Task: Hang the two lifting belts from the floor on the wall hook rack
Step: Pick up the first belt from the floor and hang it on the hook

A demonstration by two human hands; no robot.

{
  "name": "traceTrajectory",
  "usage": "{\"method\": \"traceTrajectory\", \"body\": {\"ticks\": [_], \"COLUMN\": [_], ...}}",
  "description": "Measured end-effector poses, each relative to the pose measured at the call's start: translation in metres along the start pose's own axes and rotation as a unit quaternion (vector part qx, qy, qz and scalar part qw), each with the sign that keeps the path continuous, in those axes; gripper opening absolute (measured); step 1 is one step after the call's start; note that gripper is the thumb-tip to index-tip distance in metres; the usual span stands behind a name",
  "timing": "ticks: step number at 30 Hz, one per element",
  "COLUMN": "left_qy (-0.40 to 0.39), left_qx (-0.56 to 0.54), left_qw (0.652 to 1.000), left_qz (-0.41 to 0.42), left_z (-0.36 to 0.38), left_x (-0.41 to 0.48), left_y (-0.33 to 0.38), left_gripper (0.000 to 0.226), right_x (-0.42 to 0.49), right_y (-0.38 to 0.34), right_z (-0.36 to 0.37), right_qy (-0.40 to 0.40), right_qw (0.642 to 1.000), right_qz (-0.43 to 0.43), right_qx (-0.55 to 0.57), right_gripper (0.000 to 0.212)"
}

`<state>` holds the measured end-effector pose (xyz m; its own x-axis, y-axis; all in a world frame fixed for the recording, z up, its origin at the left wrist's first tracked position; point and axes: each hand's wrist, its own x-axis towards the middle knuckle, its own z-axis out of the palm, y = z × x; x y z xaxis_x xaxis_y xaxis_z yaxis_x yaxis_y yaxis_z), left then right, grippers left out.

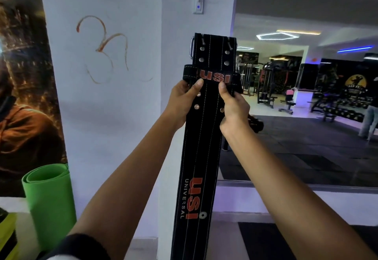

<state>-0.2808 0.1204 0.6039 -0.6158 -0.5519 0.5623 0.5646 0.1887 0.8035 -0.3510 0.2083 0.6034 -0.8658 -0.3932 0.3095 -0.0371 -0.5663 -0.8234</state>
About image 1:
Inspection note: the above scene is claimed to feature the person's left hand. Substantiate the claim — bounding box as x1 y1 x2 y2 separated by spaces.
163 78 204 131

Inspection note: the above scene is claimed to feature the person's right hand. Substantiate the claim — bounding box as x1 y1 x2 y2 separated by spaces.
218 81 252 138

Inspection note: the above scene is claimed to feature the black leather weightlifting belt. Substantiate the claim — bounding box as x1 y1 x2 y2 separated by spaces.
170 32 243 260

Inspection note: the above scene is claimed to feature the person's left forearm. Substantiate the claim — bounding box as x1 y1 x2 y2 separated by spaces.
69 115 181 260

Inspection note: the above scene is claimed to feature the person's right forearm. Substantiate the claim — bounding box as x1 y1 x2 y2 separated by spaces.
220 124 378 260

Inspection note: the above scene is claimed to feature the hexagonal ceiling light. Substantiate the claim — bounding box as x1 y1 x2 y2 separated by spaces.
256 31 299 41

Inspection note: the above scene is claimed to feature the yellow light strip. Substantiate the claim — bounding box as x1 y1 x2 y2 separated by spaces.
276 29 321 35

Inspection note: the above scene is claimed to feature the blue light strip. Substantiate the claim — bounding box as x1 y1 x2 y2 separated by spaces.
337 46 373 54

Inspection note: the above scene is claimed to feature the green rolled exercise mat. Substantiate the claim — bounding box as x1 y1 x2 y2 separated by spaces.
21 163 77 252

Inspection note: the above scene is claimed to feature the black sleeve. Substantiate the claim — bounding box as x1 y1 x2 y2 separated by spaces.
41 233 111 260

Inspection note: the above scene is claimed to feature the yellow and black bag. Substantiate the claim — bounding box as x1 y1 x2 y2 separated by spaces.
0 207 19 260

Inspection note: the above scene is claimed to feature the large wall mirror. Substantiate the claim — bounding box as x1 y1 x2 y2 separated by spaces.
217 0 378 194

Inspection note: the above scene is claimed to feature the dark wall poster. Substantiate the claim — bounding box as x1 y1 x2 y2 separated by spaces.
0 0 68 198

